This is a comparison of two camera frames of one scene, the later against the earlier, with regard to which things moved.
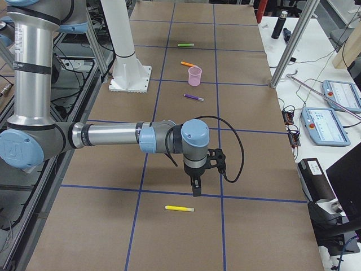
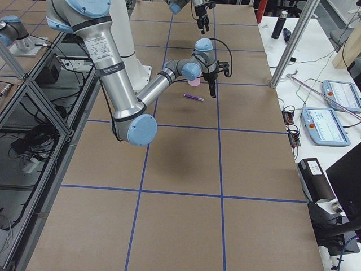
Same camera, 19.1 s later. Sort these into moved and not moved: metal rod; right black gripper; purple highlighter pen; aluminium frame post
Moved: right black gripper
Not moved: aluminium frame post; metal rod; purple highlighter pen
